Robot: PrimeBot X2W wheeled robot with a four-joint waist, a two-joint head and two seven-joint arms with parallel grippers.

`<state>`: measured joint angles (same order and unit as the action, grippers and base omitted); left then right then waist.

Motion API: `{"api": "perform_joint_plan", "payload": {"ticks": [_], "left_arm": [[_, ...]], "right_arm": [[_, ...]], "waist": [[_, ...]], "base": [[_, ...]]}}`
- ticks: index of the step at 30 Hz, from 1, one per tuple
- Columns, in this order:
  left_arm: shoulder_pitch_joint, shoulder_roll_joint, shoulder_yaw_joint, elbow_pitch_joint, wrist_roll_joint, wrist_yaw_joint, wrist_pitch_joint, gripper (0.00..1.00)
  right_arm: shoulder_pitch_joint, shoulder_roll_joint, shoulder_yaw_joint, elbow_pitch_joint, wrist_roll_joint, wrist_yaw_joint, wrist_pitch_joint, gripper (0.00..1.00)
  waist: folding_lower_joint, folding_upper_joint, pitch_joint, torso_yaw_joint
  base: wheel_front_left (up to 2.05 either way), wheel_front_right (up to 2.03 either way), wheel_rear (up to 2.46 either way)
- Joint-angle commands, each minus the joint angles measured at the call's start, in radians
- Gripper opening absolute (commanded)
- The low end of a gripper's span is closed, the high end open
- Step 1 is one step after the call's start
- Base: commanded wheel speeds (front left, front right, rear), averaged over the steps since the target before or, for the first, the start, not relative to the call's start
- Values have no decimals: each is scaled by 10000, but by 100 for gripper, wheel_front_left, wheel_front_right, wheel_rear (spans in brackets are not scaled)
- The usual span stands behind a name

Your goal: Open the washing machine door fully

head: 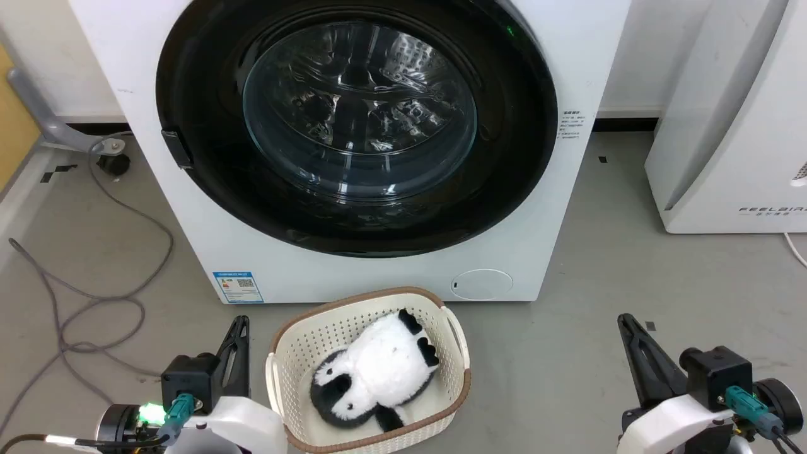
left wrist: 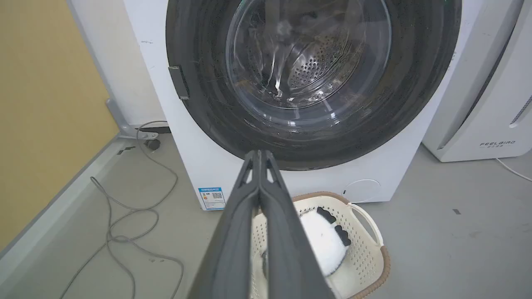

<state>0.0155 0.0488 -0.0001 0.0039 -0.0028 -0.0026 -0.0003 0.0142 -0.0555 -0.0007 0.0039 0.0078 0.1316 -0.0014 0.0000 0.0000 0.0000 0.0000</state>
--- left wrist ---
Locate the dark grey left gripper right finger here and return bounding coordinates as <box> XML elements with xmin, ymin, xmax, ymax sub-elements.
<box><xmin>259</xmin><ymin>150</ymin><xmax>335</xmax><ymax>299</ymax></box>

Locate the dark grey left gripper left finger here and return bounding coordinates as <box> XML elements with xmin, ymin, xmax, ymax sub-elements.
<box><xmin>188</xmin><ymin>150</ymin><xmax>261</xmax><ymax>299</ymax></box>

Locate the white front-load washing machine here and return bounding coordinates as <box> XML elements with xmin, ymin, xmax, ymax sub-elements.
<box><xmin>123</xmin><ymin>0</ymin><xmax>487</xmax><ymax>211</ymax></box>

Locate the round black washing machine door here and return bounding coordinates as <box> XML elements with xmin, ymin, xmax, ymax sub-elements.
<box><xmin>165</xmin><ymin>0</ymin><xmax>463</xmax><ymax>171</ymax></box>

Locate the white and black plush toy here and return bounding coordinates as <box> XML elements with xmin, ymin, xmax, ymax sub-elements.
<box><xmin>262</xmin><ymin>207</ymin><xmax>352</xmax><ymax>278</ymax></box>

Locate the blue energy label sticker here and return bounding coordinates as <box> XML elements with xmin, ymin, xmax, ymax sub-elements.
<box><xmin>198</xmin><ymin>187</ymin><xmax>226</xmax><ymax>211</ymax></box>

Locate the cream plastic laundry basket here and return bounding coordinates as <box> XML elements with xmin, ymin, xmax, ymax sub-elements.
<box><xmin>249</xmin><ymin>191</ymin><xmax>391</xmax><ymax>299</ymax></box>

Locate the white air purifier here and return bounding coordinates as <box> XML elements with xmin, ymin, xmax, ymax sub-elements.
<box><xmin>421</xmin><ymin>0</ymin><xmax>532</xmax><ymax>163</ymax></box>

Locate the grey power cable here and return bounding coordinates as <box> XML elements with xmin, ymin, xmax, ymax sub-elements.
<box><xmin>59</xmin><ymin>120</ymin><xmax>185</xmax><ymax>299</ymax></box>

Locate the white power cable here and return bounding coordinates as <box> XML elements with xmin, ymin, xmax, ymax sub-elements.
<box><xmin>495</xmin><ymin>157</ymin><xmax>532</xmax><ymax>182</ymax></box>

